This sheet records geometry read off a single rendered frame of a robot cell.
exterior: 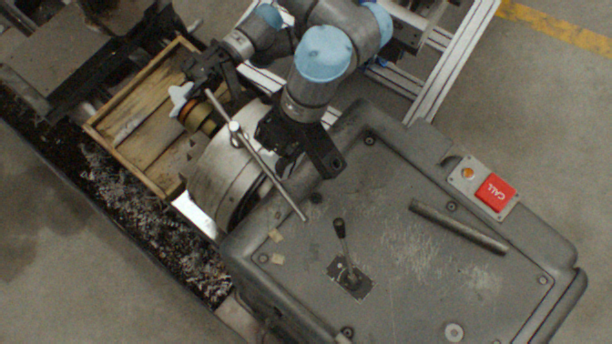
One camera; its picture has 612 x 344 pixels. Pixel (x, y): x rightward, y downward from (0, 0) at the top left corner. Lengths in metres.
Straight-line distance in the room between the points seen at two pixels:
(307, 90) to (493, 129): 1.89
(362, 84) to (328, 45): 1.60
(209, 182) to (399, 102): 1.31
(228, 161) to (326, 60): 0.46
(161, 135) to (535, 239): 0.95
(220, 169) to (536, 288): 0.65
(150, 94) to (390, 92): 1.07
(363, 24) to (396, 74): 1.54
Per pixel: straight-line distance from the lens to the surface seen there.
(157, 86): 1.77
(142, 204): 1.99
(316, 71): 0.91
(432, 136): 1.31
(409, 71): 2.56
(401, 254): 1.23
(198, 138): 1.45
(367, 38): 0.99
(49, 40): 1.81
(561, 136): 2.87
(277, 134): 1.07
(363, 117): 1.30
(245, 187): 1.29
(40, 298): 2.63
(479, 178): 1.30
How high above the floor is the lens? 2.44
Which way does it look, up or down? 71 degrees down
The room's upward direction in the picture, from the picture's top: 6 degrees clockwise
